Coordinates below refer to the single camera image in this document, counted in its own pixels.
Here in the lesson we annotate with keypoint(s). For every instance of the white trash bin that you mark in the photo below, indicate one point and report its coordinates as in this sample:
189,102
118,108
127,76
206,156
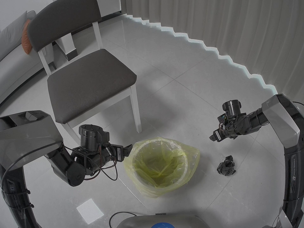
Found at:
186,166

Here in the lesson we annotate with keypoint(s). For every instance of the grey sofa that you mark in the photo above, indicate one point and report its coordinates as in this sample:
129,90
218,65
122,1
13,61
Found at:
14,65

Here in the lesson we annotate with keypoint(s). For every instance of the grey and white chair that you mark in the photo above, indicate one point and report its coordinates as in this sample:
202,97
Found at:
90,84

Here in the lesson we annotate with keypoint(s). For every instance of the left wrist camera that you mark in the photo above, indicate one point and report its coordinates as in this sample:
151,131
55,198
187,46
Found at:
104,136

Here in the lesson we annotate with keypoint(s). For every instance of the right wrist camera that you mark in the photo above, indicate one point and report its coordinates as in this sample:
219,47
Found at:
225,106

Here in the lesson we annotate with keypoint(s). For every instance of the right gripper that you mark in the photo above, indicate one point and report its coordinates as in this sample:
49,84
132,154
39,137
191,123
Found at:
225,133

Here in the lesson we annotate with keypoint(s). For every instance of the white curtain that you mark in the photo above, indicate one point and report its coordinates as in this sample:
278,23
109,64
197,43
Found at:
225,20

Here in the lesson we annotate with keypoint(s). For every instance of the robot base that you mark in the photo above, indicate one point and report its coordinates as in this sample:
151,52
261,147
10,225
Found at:
142,222

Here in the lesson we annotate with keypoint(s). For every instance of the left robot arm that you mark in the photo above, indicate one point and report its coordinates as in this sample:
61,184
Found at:
26,136

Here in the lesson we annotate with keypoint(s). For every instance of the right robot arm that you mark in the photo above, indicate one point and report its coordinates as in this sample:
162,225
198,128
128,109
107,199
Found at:
277,117

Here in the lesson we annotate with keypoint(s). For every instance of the orange pillow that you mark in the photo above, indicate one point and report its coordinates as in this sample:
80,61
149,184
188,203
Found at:
26,44

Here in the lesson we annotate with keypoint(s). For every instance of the yellow plastic bag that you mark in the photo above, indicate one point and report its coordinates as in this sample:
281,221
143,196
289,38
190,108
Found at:
140,182

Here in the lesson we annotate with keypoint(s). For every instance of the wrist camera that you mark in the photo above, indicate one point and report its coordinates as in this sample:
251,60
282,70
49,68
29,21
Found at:
225,106
104,136

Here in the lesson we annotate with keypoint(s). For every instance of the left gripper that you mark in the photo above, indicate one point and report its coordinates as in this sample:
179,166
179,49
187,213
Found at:
109,155

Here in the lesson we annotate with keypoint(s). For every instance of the black plastic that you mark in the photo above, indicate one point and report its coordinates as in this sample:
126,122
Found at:
225,166

